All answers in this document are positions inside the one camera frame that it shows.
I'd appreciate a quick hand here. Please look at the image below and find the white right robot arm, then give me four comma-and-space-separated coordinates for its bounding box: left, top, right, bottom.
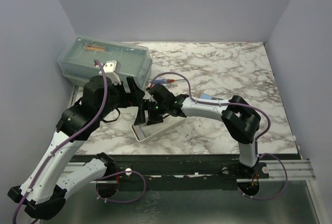
148, 84, 261, 178

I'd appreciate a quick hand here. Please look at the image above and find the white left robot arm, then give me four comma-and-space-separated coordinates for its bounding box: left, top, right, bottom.
8, 76, 145, 223

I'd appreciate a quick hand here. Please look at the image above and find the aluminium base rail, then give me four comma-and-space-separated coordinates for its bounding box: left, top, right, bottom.
265, 160, 316, 181

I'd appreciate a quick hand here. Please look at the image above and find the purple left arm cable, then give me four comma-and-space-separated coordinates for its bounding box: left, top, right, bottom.
11, 59, 147, 224

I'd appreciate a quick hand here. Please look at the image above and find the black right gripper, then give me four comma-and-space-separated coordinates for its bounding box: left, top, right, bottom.
134, 100, 168, 127

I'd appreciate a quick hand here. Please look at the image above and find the green translucent storage box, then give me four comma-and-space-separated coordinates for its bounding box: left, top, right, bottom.
58, 36, 153, 92

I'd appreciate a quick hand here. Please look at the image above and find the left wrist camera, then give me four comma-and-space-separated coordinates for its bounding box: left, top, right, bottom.
103, 60, 121, 85

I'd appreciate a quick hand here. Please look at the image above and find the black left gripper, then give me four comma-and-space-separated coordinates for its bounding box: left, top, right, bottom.
98, 76, 145, 120

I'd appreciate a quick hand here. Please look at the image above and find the tan leather card holder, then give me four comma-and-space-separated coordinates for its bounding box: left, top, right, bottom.
196, 91, 221, 100

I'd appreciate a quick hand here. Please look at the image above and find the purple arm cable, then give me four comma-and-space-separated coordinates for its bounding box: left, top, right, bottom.
150, 72, 288, 202
11, 59, 147, 224

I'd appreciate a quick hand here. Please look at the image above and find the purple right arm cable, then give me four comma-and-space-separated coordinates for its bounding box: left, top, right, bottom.
150, 72, 288, 202

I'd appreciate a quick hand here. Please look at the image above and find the white plastic tray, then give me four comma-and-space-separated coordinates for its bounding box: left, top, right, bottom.
130, 115, 185, 142

